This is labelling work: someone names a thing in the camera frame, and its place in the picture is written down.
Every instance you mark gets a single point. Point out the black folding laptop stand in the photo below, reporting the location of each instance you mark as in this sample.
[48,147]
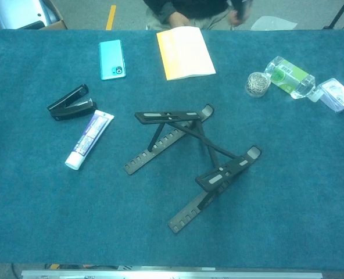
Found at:
[166,116]

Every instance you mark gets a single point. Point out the white purple toothpaste tube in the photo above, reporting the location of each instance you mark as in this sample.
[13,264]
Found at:
[90,136]

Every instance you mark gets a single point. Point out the yellow white notebook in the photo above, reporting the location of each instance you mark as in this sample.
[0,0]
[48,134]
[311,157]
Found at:
[186,55]

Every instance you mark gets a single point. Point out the teal smartphone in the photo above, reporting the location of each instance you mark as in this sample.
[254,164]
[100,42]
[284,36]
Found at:
[111,58]

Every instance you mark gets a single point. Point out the clear jar of paper clips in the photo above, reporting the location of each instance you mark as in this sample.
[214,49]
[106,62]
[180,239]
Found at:
[257,84]

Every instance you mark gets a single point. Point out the black stapler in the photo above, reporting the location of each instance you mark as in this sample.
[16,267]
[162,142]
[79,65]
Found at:
[73,112]

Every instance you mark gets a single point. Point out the teal table cloth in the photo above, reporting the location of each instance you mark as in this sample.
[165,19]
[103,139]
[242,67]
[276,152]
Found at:
[189,247]

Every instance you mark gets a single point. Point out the seated person dark jacket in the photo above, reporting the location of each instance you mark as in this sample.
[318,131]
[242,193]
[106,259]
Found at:
[189,8]

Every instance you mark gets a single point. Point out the clear bottle green label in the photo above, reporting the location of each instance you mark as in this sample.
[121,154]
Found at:
[291,78]

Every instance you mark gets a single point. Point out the cardboard box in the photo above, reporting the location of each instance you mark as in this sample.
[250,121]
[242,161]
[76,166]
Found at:
[60,24]

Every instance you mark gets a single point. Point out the clear plastic box blue contents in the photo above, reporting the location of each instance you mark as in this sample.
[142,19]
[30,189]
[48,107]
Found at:
[337,96]

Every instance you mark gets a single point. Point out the silver device in cardboard box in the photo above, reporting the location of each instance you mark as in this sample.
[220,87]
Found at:
[15,11]

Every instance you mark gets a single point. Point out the black tripod leg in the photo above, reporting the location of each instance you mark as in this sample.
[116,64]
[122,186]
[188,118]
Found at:
[337,16]

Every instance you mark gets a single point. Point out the aluminium frame rail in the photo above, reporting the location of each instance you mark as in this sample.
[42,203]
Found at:
[172,274]

